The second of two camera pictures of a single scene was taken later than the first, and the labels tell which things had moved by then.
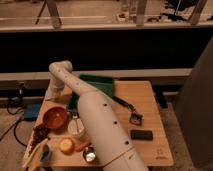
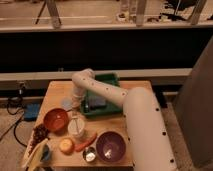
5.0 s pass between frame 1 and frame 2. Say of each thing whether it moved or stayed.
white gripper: moved
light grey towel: moved
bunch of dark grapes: stayed
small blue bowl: stayed
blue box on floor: stayed
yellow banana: stayed
